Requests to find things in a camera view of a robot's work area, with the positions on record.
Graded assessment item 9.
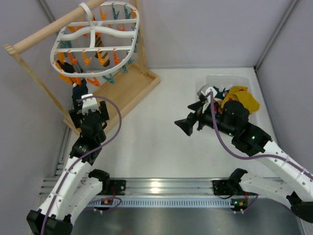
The large mustard yellow sock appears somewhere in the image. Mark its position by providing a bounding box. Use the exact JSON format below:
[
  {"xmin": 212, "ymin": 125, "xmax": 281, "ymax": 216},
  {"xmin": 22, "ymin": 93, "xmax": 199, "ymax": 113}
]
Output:
[{"xmin": 221, "ymin": 86, "xmax": 260, "ymax": 114}]

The wooden drying rack stand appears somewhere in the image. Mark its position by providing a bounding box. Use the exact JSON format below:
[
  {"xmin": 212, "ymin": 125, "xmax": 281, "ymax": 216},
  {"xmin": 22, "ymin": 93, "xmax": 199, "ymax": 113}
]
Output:
[{"xmin": 4, "ymin": 0, "xmax": 160, "ymax": 134}]

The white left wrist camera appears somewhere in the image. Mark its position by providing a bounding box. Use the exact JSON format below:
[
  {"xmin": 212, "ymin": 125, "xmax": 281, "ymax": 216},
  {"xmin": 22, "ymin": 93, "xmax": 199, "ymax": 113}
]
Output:
[{"xmin": 78, "ymin": 94, "xmax": 99, "ymax": 116}]

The aluminium mounting rail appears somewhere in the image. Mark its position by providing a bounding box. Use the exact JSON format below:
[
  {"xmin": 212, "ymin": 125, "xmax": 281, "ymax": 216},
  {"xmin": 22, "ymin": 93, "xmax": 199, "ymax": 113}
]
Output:
[{"xmin": 39, "ymin": 177, "xmax": 306, "ymax": 209}]

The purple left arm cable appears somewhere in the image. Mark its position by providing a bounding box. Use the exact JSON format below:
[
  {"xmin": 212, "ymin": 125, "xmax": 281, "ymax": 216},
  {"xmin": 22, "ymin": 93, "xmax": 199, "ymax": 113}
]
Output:
[{"xmin": 39, "ymin": 94, "xmax": 123, "ymax": 235}]

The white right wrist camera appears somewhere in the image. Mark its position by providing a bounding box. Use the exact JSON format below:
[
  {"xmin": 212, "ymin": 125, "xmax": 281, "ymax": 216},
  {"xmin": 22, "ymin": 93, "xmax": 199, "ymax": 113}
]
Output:
[{"xmin": 197, "ymin": 84, "xmax": 217, "ymax": 102}]

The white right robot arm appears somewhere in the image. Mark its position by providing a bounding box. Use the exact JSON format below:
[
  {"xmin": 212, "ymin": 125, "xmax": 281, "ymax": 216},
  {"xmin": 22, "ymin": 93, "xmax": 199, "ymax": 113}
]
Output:
[{"xmin": 174, "ymin": 101, "xmax": 313, "ymax": 223}]

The dark navy sock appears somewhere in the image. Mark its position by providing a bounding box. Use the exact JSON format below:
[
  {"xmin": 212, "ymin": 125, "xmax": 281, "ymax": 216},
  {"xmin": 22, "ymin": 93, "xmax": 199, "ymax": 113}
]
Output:
[
  {"xmin": 71, "ymin": 79, "xmax": 89, "ymax": 110},
  {"xmin": 57, "ymin": 60, "xmax": 76, "ymax": 73}
]

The brown striped sock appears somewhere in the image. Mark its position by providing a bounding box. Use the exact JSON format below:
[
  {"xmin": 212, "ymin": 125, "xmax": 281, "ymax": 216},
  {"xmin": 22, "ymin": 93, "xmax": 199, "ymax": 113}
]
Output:
[{"xmin": 95, "ymin": 33, "xmax": 110, "ymax": 67}]

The white plastic basket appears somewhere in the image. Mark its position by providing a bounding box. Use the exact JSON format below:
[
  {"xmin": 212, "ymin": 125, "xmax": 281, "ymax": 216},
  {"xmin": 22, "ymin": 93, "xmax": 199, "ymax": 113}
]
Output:
[{"xmin": 197, "ymin": 74, "xmax": 260, "ymax": 116}]

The dark green sock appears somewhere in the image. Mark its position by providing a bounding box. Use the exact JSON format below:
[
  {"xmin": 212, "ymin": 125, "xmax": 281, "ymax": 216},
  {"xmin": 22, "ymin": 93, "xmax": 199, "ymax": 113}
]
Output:
[{"xmin": 213, "ymin": 86, "xmax": 228, "ymax": 100}]

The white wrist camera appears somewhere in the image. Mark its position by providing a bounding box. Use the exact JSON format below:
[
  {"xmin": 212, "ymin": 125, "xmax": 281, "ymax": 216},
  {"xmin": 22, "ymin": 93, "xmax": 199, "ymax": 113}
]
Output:
[
  {"xmin": 78, "ymin": 94, "xmax": 99, "ymax": 116},
  {"xmin": 197, "ymin": 84, "xmax": 217, "ymax": 102}
]

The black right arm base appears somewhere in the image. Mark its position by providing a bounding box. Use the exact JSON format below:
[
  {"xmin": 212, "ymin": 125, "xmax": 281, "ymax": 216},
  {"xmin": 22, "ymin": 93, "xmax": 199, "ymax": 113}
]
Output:
[{"xmin": 212, "ymin": 180, "xmax": 242, "ymax": 199}]

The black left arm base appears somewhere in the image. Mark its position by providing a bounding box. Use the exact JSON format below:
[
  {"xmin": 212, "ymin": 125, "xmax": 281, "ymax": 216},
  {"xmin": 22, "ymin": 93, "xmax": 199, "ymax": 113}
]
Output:
[{"xmin": 107, "ymin": 180, "xmax": 126, "ymax": 196}]

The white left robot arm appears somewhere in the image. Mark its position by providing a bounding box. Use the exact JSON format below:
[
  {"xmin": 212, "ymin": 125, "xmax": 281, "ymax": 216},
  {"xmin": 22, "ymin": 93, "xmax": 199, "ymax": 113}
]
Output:
[{"xmin": 26, "ymin": 98, "xmax": 110, "ymax": 235}]

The white round clip hanger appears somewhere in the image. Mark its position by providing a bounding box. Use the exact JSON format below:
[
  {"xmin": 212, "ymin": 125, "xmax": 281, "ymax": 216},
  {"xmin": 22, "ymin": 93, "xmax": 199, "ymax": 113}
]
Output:
[{"xmin": 50, "ymin": 1, "xmax": 140, "ymax": 83}]

